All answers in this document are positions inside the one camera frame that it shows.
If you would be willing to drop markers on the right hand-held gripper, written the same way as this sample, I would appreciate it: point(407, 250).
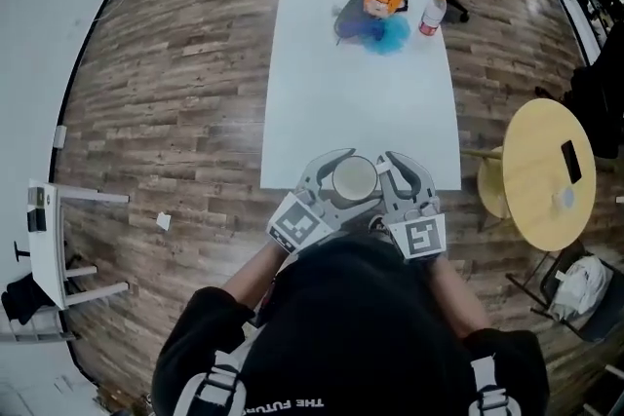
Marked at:
point(421, 236)

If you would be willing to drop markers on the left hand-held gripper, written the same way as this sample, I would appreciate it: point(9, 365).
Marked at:
point(297, 224)

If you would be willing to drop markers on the person's right forearm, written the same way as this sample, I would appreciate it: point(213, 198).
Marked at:
point(458, 297)

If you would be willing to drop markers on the person's left forearm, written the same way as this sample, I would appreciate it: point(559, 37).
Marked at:
point(253, 282)

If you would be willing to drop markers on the person's shoe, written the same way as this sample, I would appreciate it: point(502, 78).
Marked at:
point(378, 223)

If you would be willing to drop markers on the white rectangular table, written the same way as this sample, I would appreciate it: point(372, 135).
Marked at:
point(361, 102)

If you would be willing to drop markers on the yellow round table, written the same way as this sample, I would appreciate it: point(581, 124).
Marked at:
point(536, 170)

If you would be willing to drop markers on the person's black shirt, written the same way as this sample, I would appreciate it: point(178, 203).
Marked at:
point(361, 321)

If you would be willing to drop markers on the small white cup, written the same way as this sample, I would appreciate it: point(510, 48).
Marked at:
point(565, 198)

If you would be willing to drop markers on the black phone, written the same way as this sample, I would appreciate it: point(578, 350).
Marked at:
point(571, 161)

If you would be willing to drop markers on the white paper scrap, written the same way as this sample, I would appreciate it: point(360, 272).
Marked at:
point(163, 220)

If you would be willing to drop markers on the plastic bottle red label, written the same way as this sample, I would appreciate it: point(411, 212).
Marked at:
point(431, 17)

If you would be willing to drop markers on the white cloth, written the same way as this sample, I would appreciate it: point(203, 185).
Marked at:
point(582, 287)

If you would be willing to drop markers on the black bags pile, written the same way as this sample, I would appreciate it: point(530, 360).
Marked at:
point(599, 102)

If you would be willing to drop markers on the black folding chair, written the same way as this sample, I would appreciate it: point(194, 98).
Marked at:
point(609, 321)

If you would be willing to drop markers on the white side desk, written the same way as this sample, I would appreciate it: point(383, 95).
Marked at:
point(49, 258)

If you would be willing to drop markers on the black box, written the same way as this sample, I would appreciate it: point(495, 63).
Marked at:
point(36, 219)

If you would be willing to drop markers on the black jacket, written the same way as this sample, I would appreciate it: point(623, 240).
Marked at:
point(22, 297)

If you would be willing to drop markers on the grey metal rack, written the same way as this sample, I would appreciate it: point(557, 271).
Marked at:
point(34, 337)

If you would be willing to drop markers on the white wall box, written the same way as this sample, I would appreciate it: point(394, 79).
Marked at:
point(59, 136)

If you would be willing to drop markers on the black wall hook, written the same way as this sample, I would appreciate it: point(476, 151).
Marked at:
point(19, 252)

